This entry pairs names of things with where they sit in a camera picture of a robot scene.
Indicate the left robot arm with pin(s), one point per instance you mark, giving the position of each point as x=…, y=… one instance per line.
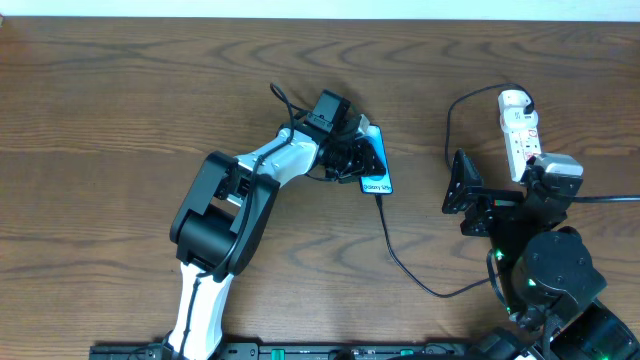
x=221, y=220

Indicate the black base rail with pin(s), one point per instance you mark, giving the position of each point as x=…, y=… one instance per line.
x=254, y=351

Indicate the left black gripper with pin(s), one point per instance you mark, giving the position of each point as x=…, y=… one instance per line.
x=361, y=158

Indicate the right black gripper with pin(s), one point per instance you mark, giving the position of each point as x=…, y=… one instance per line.
x=482, y=209

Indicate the blue Galaxy smartphone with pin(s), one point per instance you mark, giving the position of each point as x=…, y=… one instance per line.
x=378, y=180

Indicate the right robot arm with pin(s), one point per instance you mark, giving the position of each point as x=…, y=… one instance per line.
x=539, y=267

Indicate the white power strip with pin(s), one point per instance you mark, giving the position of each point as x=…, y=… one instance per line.
x=518, y=121

